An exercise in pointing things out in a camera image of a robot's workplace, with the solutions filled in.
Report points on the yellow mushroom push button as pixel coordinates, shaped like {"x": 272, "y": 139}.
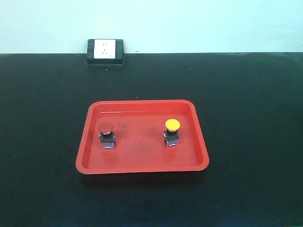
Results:
{"x": 171, "y": 135}

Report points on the red mushroom push button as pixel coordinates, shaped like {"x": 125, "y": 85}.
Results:
{"x": 106, "y": 135}

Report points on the red plastic tray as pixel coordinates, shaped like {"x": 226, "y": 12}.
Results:
{"x": 140, "y": 146}

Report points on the black white power socket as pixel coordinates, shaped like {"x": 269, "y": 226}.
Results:
{"x": 105, "y": 52}

